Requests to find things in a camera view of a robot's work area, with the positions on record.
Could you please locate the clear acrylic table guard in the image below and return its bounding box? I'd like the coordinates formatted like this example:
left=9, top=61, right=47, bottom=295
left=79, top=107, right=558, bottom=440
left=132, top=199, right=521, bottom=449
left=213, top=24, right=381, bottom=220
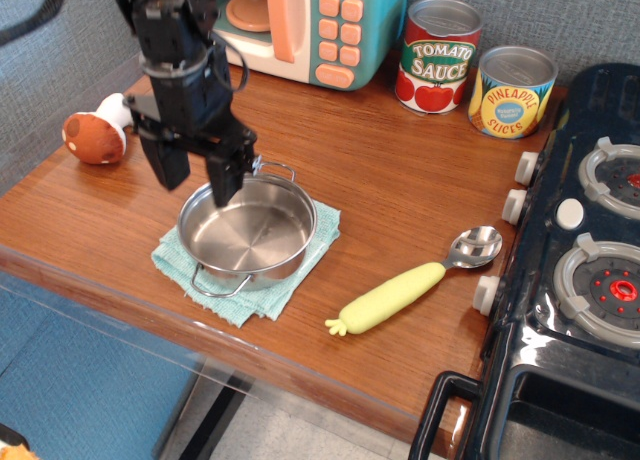
left=1, top=272, right=251, bottom=459

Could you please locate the tomato sauce can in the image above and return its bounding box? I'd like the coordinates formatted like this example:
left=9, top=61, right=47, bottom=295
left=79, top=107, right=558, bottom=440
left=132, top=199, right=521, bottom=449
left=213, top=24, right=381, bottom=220
left=395, top=0, right=483, bottom=114

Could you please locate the pineapple slices can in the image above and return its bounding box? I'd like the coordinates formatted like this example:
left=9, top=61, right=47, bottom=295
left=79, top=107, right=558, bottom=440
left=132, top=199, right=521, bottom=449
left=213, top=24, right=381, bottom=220
left=468, top=46, right=558, bottom=139

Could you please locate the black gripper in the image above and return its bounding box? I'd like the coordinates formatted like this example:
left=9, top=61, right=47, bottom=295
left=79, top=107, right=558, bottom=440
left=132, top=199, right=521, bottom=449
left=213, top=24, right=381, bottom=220
left=126, top=44, right=256, bottom=207

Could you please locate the teal toy microwave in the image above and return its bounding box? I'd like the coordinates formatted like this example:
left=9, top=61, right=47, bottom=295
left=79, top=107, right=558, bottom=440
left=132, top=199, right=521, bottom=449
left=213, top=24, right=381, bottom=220
left=215, top=0, right=407, bottom=91

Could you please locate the light blue cloth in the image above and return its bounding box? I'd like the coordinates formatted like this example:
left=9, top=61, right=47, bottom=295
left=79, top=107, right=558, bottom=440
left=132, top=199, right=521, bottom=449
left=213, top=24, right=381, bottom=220
left=151, top=201, right=340, bottom=328

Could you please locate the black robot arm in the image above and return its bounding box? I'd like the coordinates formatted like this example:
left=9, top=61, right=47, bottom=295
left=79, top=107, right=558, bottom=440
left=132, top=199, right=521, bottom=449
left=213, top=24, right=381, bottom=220
left=116, top=0, right=257, bottom=207

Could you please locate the plush brown mushroom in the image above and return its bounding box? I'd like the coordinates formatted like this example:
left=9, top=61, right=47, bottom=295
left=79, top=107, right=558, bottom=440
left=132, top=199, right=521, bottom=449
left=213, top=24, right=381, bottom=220
left=61, top=93, right=133, bottom=165

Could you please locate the black toy stove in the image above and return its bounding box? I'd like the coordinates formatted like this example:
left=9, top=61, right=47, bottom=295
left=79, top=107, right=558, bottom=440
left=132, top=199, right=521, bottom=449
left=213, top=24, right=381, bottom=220
left=410, top=63, right=639, bottom=459

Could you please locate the stainless steel pot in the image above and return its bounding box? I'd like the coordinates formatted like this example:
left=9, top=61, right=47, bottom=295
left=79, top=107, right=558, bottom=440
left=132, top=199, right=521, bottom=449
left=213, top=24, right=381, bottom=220
left=176, top=162, right=318, bottom=299

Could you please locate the black cable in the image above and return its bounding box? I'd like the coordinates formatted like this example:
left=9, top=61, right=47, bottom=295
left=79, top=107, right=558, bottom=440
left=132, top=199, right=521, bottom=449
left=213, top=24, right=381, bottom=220
left=0, top=0, right=79, bottom=47

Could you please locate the spoon with yellow handle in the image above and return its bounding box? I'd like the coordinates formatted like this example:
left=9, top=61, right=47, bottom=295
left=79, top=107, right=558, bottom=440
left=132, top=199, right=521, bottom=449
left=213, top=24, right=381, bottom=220
left=324, top=226, right=503, bottom=337

